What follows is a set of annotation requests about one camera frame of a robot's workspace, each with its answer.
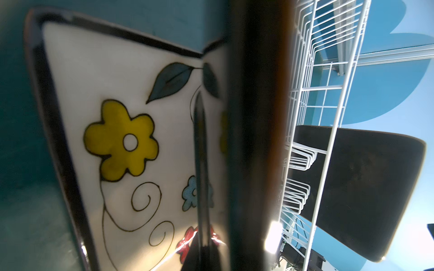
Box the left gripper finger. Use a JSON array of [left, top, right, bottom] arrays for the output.
[[181, 236, 220, 271]]

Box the white wire dish rack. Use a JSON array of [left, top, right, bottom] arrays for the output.
[[276, 1, 371, 271]]

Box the floral square plate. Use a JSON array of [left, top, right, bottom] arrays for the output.
[[193, 1, 295, 271], [24, 6, 202, 271]]

